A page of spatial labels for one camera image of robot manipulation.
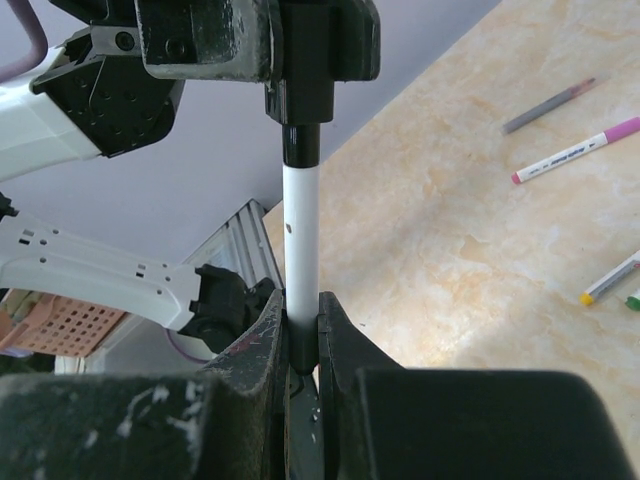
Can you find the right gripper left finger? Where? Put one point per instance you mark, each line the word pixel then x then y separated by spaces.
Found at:
pixel 226 421

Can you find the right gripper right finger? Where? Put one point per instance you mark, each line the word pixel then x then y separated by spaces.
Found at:
pixel 384 421

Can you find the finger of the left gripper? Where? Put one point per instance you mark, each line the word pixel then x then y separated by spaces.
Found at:
pixel 225 40
pixel 356 40

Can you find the black square marker cap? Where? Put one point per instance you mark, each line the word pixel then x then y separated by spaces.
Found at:
pixel 303 96

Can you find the black cap white marker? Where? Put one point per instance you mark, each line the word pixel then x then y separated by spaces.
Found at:
pixel 301 152

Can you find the green cap white marker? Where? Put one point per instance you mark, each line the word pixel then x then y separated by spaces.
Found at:
pixel 633 301

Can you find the pink cap white marker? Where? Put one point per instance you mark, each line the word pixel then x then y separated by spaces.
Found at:
pixel 606 137

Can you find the yellow cap paint marker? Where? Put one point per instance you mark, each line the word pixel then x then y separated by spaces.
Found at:
pixel 602 286

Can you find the grey transparent pen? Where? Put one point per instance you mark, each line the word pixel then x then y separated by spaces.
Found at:
pixel 550 104

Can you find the pink plastic basket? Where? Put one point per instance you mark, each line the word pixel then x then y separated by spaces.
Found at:
pixel 34 322

